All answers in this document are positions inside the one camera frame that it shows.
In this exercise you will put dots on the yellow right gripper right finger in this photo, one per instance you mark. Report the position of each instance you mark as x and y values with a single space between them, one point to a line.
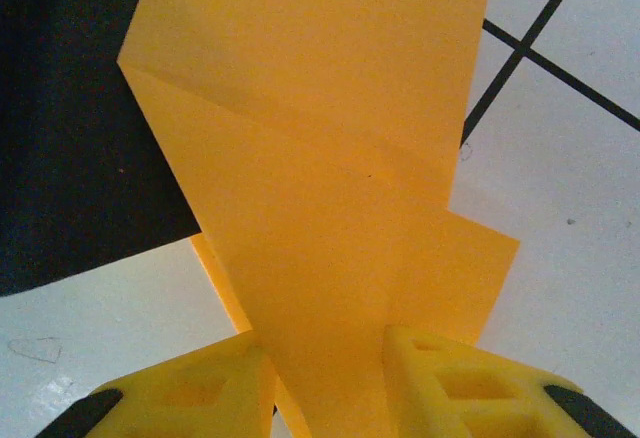
475 393

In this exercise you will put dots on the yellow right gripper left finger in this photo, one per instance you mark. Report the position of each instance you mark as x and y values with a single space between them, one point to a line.
190 393

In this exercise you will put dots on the orange paper sheet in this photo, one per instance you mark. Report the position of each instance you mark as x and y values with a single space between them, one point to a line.
320 158

